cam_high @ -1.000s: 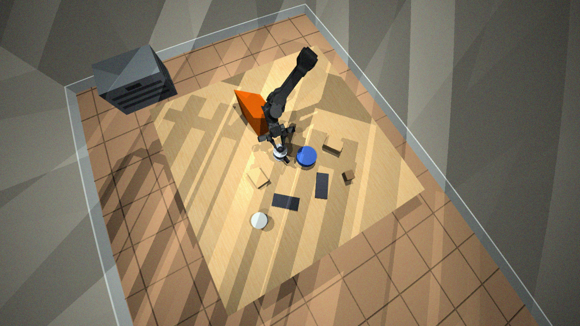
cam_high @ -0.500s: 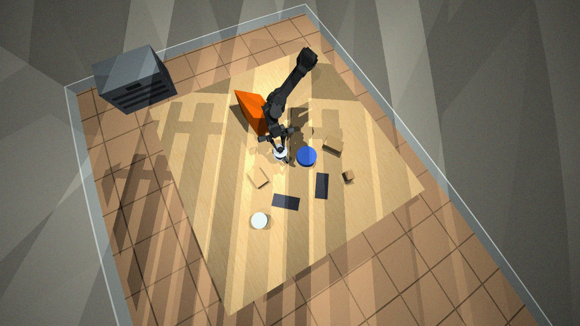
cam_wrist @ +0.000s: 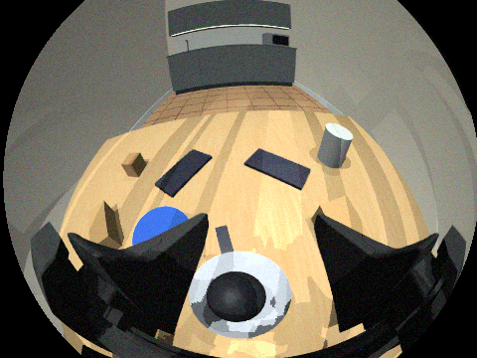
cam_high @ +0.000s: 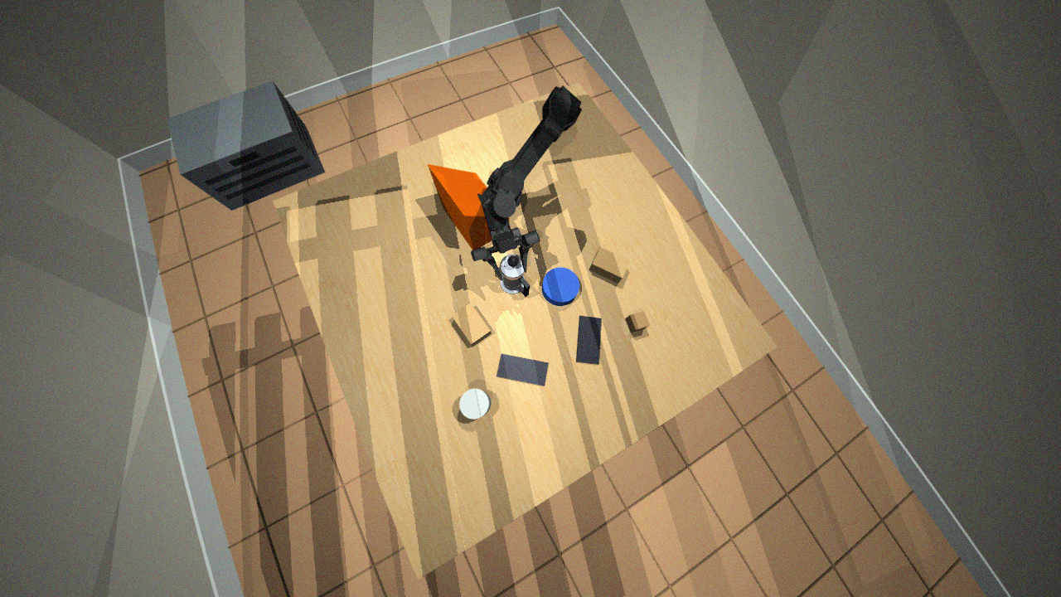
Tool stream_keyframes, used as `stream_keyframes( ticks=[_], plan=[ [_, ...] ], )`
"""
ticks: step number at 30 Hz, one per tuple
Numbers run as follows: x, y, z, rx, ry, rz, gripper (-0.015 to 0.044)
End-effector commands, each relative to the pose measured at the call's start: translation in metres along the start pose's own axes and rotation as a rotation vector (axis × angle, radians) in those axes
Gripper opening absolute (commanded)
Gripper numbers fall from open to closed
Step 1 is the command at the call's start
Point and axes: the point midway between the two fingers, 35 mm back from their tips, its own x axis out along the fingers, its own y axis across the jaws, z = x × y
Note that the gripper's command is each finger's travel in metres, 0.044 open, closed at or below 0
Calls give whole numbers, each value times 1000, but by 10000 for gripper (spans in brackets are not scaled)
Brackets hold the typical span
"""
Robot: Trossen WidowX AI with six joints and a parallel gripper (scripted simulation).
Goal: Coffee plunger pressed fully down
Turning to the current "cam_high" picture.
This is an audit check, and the dark grey flat rectangular pad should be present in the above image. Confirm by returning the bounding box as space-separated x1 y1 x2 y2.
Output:
576 316 602 365
497 354 549 386

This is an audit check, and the grey cylinder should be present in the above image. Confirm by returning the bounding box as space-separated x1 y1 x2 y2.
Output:
460 389 491 419

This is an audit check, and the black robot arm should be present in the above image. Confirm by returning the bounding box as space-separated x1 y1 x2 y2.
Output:
477 86 582 254

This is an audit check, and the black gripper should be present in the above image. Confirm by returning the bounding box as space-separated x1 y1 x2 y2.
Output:
471 218 540 280

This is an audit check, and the blue short cylinder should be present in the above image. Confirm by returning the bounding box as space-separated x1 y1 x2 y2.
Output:
542 267 579 306

